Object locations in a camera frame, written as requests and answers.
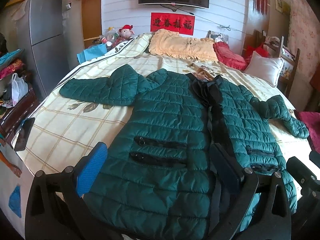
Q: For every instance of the wooden chair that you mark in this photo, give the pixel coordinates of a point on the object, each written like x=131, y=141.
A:
x=290, y=63

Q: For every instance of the red heart cushion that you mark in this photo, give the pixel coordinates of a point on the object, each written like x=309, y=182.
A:
x=229, y=58

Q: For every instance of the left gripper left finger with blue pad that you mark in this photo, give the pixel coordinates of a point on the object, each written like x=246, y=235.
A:
x=55, y=207

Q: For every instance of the black smartphone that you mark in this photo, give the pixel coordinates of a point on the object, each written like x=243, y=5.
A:
x=24, y=134

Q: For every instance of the magenta blanket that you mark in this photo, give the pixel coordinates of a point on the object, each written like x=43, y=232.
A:
x=312, y=122

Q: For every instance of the floral cream bed quilt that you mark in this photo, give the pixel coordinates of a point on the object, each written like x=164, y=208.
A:
x=65, y=130

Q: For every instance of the blue paper bag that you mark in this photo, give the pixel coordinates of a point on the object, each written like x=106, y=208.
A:
x=92, y=52

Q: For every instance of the red calligraphy banner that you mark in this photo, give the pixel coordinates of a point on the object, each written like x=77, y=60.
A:
x=183, y=24

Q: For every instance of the plush toy with red hat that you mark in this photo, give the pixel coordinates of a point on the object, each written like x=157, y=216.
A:
x=126, y=32

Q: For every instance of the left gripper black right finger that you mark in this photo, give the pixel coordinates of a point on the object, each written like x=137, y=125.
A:
x=272, y=217

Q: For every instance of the grey refrigerator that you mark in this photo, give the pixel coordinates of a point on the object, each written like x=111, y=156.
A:
x=40, y=35

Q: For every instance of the framed photo on headboard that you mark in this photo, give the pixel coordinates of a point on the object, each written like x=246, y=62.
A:
x=218, y=37

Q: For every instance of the white pillow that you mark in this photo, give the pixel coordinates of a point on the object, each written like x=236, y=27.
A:
x=267, y=69

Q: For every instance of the yellow ruffled pillow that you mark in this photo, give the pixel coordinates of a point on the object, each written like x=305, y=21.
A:
x=169, y=43

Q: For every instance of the white plastic bag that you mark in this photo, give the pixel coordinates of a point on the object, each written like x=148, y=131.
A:
x=19, y=88

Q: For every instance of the dark green quilted puffer jacket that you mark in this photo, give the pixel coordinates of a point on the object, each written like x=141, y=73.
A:
x=158, y=180

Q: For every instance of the dark wooden bedside cabinet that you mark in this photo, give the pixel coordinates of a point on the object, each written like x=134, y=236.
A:
x=13, y=117

